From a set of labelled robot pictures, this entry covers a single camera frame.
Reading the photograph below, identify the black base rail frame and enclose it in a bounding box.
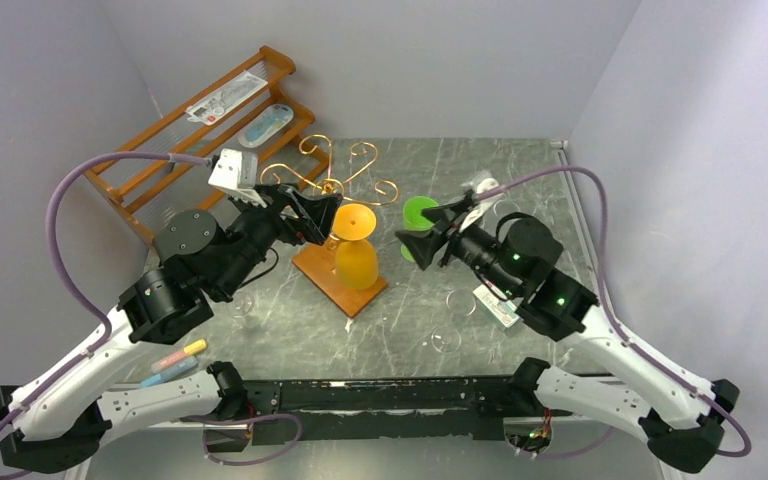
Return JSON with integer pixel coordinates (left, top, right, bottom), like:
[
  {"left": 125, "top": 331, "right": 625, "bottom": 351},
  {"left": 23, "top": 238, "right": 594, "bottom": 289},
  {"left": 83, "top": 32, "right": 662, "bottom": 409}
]
[{"left": 236, "top": 375, "right": 544, "bottom": 441}]

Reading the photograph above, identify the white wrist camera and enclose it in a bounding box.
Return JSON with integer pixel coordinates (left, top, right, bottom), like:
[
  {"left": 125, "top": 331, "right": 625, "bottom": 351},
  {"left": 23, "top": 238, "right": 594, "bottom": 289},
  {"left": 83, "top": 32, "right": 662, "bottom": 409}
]
[
  {"left": 208, "top": 148, "right": 265, "bottom": 206},
  {"left": 460, "top": 170, "right": 500, "bottom": 231}
]

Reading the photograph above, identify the wooden shelf rack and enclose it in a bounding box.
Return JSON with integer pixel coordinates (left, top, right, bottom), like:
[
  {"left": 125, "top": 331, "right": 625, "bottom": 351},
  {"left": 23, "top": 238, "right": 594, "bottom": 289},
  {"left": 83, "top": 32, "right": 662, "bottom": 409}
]
[{"left": 84, "top": 46, "right": 315, "bottom": 245}]

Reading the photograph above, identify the gold wire glass rack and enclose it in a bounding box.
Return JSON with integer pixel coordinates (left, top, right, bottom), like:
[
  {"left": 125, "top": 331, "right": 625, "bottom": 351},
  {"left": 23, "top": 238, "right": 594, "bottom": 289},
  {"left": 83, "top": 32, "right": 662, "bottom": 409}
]
[{"left": 259, "top": 134, "right": 399, "bottom": 320}]

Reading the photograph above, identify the clear wine glass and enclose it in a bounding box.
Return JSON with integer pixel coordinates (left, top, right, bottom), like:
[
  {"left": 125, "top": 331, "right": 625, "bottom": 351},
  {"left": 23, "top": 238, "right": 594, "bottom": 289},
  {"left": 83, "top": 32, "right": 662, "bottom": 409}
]
[
  {"left": 430, "top": 289, "right": 476, "bottom": 354},
  {"left": 492, "top": 200, "right": 520, "bottom": 220},
  {"left": 225, "top": 290, "right": 255, "bottom": 319}
]

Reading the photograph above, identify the orange plastic wine glass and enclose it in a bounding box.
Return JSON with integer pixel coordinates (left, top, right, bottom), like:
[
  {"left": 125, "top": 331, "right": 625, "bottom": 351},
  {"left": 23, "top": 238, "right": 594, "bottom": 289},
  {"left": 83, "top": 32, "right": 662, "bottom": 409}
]
[{"left": 332, "top": 203, "right": 379, "bottom": 289}]

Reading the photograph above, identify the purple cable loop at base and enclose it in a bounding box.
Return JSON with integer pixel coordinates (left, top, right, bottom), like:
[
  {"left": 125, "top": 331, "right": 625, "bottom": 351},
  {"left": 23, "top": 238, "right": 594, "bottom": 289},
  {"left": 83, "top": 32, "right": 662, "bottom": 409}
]
[{"left": 185, "top": 413, "right": 304, "bottom": 467}]

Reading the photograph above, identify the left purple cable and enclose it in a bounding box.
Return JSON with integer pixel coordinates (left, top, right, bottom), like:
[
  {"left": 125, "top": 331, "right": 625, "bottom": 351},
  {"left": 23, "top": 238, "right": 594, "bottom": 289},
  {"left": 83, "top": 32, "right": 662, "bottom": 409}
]
[{"left": 0, "top": 152, "right": 214, "bottom": 480}]

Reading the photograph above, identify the yellow highlighter pen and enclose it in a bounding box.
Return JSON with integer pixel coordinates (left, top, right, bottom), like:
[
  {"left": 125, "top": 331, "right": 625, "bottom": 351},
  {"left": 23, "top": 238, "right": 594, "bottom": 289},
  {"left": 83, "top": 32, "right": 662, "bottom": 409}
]
[{"left": 182, "top": 339, "right": 208, "bottom": 356}]

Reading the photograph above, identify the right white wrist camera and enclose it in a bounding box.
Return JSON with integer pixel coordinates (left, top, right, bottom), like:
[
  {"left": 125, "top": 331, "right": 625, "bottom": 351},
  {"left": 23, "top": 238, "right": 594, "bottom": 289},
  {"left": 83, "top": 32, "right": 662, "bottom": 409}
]
[{"left": 460, "top": 170, "right": 500, "bottom": 231}]

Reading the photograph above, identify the small white red box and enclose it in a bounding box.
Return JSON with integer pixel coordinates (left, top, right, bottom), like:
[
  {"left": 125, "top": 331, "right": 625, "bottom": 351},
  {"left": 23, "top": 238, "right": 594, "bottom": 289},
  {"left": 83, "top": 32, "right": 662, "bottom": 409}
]
[{"left": 472, "top": 284, "right": 520, "bottom": 330}]

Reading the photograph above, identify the clear wine glass front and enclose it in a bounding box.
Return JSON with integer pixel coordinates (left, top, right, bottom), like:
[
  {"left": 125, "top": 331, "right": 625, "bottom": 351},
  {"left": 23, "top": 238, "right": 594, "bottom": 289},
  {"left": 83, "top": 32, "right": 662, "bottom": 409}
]
[{"left": 430, "top": 289, "right": 476, "bottom": 354}]

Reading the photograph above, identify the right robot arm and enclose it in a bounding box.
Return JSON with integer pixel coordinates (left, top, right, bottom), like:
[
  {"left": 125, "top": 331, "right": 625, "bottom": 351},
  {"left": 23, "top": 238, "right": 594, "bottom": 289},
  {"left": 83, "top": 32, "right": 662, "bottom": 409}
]
[{"left": 395, "top": 197, "right": 740, "bottom": 474}]

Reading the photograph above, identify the blue highlighter pen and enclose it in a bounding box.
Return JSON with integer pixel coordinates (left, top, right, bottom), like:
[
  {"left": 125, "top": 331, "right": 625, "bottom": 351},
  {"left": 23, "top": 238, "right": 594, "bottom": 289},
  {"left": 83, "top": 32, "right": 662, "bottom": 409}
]
[{"left": 139, "top": 357, "right": 198, "bottom": 388}]

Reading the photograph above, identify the green plastic wine glass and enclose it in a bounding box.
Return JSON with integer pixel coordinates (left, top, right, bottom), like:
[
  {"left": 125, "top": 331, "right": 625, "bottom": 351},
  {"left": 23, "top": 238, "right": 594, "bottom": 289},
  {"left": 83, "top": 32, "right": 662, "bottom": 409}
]
[{"left": 402, "top": 196, "right": 439, "bottom": 231}]

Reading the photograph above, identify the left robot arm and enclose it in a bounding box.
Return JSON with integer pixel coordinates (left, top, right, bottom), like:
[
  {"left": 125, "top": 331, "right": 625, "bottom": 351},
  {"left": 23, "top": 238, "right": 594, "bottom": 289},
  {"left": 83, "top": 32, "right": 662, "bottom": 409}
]
[{"left": 0, "top": 184, "right": 343, "bottom": 477}]

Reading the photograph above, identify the pink highlighter pen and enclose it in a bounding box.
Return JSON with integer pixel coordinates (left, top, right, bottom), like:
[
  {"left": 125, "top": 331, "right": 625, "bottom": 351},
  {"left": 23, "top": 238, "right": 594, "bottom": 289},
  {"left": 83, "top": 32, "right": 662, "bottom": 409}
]
[{"left": 151, "top": 350, "right": 187, "bottom": 374}]

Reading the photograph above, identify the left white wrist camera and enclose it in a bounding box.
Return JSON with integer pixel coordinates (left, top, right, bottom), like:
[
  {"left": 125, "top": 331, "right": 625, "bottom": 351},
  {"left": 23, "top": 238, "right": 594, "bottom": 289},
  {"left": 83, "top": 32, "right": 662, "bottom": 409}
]
[{"left": 208, "top": 148, "right": 265, "bottom": 206}]

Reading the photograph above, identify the white packaged item top shelf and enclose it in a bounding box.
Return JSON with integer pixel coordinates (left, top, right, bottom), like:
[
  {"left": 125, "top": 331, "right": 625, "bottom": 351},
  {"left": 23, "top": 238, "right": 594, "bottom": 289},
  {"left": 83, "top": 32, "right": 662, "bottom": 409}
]
[{"left": 185, "top": 71, "right": 268, "bottom": 126}]

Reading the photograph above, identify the blue white packaged item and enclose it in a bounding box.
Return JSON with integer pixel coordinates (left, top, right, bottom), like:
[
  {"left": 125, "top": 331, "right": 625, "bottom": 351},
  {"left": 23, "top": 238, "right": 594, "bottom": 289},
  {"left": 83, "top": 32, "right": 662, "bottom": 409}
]
[{"left": 237, "top": 103, "right": 294, "bottom": 149}]

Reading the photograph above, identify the clear wine glass back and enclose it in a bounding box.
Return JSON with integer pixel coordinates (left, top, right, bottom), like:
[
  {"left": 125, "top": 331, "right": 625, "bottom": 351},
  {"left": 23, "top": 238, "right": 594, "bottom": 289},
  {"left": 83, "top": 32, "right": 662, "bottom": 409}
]
[{"left": 492, "top": 200, "right": 520, "bottom": 220}]

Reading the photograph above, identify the clear wine glass left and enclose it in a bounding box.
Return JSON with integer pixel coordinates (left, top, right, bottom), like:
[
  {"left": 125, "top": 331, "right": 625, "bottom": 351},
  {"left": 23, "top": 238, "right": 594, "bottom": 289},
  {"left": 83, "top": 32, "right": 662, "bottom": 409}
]
[{"left": 225, "top": 290, "right": 255, "bottom": 319}]

